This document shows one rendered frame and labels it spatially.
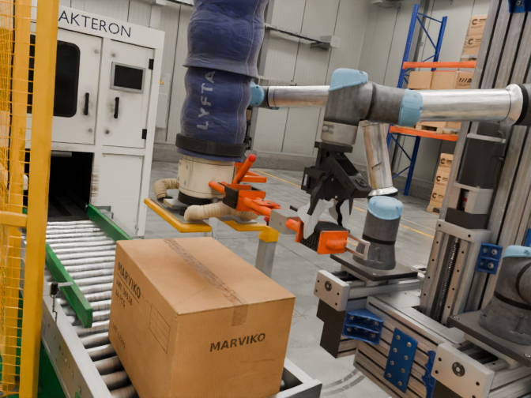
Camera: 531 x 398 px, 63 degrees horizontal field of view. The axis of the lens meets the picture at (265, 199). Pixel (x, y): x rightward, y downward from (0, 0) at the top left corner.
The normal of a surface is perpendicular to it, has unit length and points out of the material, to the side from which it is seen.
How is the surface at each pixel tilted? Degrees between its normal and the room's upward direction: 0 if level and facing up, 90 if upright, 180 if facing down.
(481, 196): 90
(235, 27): 75
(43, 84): 90
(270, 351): 90
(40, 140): 90
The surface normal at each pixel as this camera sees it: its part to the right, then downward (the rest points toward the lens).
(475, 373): -0.84, -0.02
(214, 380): 0.55, 0.25
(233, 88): 0.42, -0.13
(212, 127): 0.03, 0.09
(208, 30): -0.27, 0.16
